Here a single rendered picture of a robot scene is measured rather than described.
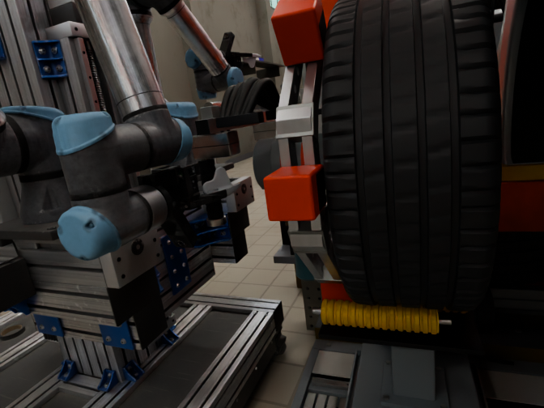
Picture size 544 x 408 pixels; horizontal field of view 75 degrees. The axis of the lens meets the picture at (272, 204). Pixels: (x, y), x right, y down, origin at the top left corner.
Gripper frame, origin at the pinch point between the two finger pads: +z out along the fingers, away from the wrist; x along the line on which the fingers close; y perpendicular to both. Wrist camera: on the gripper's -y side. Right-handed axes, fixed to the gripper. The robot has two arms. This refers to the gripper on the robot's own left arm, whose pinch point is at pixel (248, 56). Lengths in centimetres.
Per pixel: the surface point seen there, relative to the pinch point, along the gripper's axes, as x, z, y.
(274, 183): 83, -95, 25
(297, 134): 81, -86, 19
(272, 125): 51, -52, 23
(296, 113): 81, -85, 16
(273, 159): 65, -70, 28
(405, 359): 97, -61, 76
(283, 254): 44, -36, 73
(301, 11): 79, -82, 1
